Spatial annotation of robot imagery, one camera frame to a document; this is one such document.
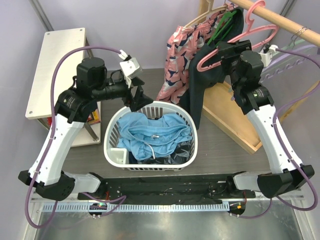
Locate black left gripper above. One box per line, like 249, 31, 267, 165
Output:
92, 76, 154, 111

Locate pink plastic hanger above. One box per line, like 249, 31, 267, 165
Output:
196, 0, 279, 72

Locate light blue shorts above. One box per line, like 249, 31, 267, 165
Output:
117, 112, 192, 161

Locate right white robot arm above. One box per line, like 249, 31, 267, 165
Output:
218, 40, 315, 199

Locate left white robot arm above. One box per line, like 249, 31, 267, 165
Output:
18, 56, 153, 201

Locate green plastic hanger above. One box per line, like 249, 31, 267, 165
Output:
207, 9, 238, 46

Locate dark teal shorts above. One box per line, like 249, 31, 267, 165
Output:
179, 7, 244, 130

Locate pink floral shorts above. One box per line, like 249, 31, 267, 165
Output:
156, 11, 224, 104

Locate beige wooden hanger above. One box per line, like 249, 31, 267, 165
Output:
184, 4, 227, 28

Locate lilac hanger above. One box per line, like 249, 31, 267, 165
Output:
260, 44, 320, 83

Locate mint green hanger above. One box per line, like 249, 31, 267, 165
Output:
275, 40, 318, 55

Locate red yellow box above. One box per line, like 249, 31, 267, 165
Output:
87, 108, 101, 125

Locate wooden clothes rack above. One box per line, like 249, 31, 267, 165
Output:
202, 0, 320, 154

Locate white plastic laundry basket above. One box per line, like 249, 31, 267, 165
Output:
103, 101, 198, 172

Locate navy blue garment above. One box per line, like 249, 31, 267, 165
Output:
128, 151, 150, 164

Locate dark leaf-print garment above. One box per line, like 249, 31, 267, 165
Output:
141, 141, 192, 165

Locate white side table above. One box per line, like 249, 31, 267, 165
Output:
24, 27, 102, 148

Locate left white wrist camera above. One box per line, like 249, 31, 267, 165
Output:
118, 50, 142, 87

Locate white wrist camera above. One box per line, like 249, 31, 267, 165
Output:
118, 50, 142, 87
259, 44, 278, 67

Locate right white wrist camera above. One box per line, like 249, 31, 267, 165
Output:
259, 44, 278, 67

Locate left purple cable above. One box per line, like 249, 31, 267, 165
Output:
24, 45, 128, 229

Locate white slotted cable duct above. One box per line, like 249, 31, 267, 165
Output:
56, 202, 230, 213

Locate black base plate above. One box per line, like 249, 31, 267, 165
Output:
86, 174, 256, 205

